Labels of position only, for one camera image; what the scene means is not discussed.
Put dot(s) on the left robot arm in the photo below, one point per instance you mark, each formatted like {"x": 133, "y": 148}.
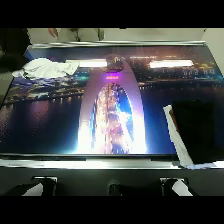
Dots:
{"x": 37, "y": 188}

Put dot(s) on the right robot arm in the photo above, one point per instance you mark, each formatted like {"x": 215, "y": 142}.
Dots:
{"x": 179, "y": 188}

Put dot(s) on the white garment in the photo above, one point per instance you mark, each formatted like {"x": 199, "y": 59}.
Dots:
{"x": 178, "y": 140}

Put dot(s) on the white T-shirt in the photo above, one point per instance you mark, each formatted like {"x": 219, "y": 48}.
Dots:
{"x": 45, "y": 68}

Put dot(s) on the black garment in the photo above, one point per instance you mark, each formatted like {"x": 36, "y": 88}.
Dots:
{"x": 196, "y": 131}

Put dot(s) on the person's hand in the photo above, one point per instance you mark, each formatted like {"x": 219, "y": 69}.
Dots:
{"x": 52, "y": 32}

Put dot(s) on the person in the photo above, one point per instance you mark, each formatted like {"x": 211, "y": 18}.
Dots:
{"x": 11, "y": 48}

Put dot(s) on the silver frame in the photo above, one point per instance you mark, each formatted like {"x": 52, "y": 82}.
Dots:
{"x": 100, "y": 164}

